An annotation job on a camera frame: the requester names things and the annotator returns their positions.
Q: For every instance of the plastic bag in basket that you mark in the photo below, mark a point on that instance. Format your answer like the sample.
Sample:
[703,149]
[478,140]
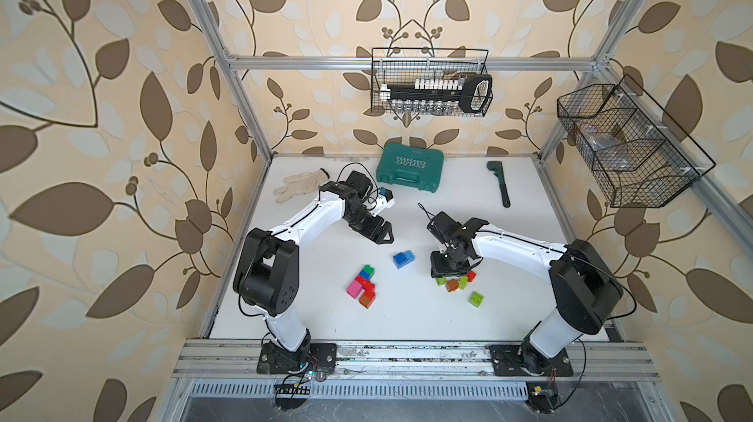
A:
[603,152]

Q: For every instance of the black wire basket right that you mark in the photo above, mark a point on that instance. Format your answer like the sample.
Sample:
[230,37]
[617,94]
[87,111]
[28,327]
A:
[666,158]

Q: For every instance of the black white socket tool set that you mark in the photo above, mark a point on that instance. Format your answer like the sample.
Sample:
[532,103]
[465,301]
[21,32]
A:
[466,95]

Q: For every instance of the pink lego brick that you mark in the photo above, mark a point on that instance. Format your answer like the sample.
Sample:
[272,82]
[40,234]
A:
[354,289]

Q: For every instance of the green black wrench tool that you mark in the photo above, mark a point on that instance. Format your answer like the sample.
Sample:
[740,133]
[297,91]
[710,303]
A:
[497,168]

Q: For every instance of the brown lego brick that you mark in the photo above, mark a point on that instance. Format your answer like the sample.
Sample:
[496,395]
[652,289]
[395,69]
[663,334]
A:
[452,285]

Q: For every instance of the aluminium front rail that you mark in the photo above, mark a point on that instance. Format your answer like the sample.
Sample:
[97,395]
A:
[421,360]

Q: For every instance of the small circuit board right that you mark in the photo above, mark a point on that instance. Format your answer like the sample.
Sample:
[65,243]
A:
[542,399]

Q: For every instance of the blue long lego brick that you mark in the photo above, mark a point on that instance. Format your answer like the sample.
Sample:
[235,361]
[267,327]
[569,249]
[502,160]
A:
[403,259]

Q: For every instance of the green square lego brick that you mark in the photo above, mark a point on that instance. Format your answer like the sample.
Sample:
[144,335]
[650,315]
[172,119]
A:
[369,269]

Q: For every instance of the small circuit board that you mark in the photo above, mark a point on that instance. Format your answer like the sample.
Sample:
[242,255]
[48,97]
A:
[542,399]
[294,390]

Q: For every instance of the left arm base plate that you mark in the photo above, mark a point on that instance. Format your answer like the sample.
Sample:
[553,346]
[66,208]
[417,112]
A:
[297,358]

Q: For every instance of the lime green small lego brick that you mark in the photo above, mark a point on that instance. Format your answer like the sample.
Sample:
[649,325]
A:
[476,299]

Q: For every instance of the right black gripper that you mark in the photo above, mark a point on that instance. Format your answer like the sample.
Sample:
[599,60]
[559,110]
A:
[436,268]

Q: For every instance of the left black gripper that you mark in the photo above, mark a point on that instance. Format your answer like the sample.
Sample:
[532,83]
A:
[377,237]

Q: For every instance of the black wire basket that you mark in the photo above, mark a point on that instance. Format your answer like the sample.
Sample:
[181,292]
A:
[404,65]
[666,158]

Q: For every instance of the red long lego brick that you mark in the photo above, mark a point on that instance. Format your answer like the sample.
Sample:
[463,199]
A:
[368,285]

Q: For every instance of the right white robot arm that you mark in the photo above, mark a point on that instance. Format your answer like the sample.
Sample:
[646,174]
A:
[585,290]

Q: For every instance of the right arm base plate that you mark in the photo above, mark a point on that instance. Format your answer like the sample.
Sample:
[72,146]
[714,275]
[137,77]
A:
[512,361]

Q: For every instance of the green plastic tool case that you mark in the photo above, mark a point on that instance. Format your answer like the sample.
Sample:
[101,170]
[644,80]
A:
[410,167]

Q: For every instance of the small circuit board left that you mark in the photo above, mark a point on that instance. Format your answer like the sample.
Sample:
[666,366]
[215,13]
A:
[294,390]

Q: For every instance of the black wire basket centre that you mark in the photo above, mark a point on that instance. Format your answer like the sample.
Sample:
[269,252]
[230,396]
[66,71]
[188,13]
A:
[404,65]

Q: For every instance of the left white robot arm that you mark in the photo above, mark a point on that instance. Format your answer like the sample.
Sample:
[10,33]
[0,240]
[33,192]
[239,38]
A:
[268,270]

